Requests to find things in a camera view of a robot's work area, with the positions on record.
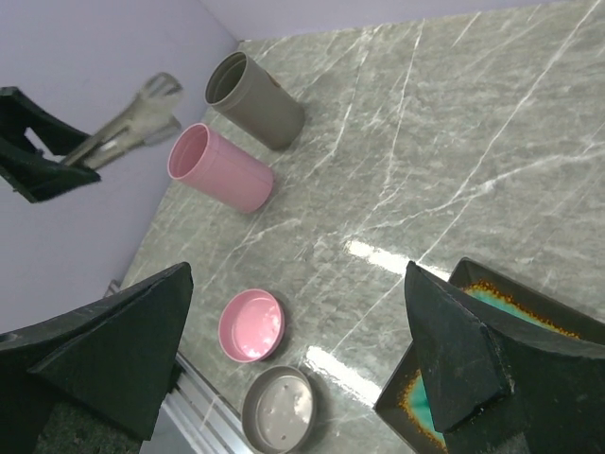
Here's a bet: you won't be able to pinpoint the grey cylindrical container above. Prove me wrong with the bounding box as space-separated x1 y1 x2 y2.
205 51 305 150

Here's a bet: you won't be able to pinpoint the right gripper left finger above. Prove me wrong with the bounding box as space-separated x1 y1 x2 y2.
1 262 194 453

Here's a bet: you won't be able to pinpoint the metal serving tongs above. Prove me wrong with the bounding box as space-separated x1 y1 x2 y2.
60 72 183 170

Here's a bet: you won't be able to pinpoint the pink cylindrical container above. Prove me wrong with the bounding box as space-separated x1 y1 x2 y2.
167 123 274 213

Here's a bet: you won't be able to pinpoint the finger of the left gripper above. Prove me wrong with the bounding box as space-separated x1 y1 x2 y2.
1 86 100 203

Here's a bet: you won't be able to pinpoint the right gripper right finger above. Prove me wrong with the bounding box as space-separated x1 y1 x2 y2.
405 262 604 453

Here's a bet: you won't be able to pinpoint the square black teal plate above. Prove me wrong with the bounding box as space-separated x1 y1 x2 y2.
374 258 604 453

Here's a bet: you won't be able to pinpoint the pink round lid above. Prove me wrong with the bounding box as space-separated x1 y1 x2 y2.
217 288 285 363

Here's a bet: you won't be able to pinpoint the aluminium front rail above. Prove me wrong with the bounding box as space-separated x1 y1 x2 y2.
103 278 251 454

